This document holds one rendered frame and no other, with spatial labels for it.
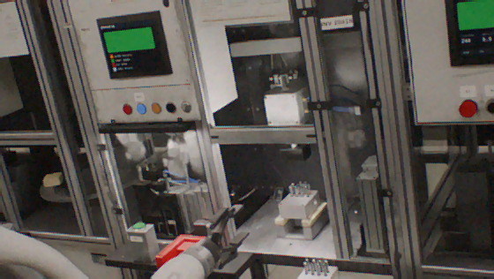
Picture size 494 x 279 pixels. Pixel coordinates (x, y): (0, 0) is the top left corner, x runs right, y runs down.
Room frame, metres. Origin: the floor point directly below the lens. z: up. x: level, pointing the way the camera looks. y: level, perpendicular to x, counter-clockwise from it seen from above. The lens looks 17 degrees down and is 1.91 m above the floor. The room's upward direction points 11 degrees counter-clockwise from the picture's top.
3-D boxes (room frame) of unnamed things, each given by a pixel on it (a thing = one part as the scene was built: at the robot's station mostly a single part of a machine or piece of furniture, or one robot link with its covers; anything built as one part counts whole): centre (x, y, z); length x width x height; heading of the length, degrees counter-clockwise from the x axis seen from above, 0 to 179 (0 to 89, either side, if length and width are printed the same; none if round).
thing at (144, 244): (2.11, 0.40, 0.97); 0.08 x 0.08 x 0.12; 58
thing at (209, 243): (1.63, 0.14, 1.12); 0.09 x 0.07 x 0.08; 148
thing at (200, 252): (1.56, 0.18, 1.12); 0.09 x 0.06 x 0.09; 58
